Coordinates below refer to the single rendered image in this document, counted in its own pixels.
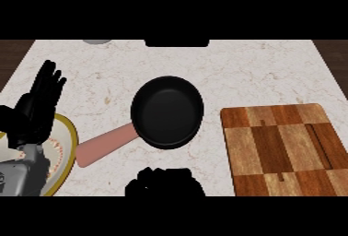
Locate black pan with pink handle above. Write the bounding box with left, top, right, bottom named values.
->
left=74, top=76, right=205, bottom=169

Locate wooden checkered cutting board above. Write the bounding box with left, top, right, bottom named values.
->
left=218, top=102, right=348, bottom=197

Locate white plate with yellow rim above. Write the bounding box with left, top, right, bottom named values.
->
left=0, top=112, right=80, bottom=197

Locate grey round object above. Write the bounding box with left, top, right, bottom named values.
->
left=81, top=39, right=114, bottom=45

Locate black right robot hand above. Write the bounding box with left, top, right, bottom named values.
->
left=124, top=166, right=206, bottom=197

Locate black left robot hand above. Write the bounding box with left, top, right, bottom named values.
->
left=0, top=59, right=68, bottom=150

